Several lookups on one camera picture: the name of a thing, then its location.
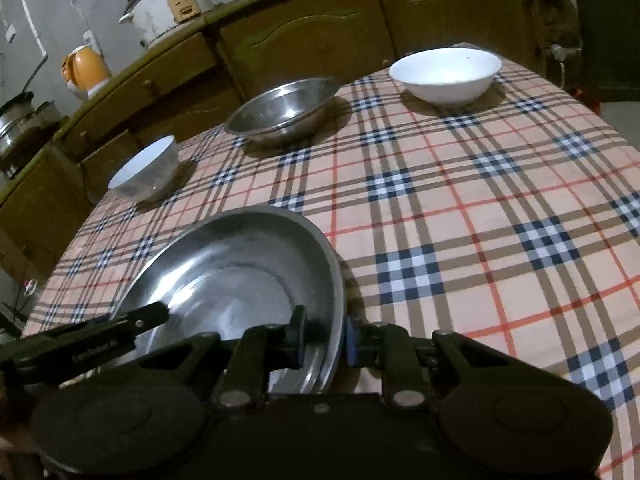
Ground brown wooden cabinet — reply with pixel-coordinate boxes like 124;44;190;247
0;0;586;281

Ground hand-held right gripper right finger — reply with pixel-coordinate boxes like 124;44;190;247
346;317;504;408

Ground steel bowl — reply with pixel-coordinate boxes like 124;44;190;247
224;77;340;145

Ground small white bowl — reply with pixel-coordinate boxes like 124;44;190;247
107;135;180;204

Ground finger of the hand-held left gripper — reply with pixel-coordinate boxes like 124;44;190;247
102;302;172;336

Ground orange electric kettle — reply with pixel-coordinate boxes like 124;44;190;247
61;45;112;101

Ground white rice cooker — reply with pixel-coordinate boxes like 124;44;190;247
119;0;211;51

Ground stacked steel pots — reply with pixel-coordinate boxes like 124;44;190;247
0;91;58;161

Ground dark green door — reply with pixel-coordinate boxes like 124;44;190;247
570;0;640;103

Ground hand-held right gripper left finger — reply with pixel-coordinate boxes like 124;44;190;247
141;305;310;407

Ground plaid tablecloth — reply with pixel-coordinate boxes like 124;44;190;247
20;55;640;480

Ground large white bowl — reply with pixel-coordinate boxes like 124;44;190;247
389;48;502;107

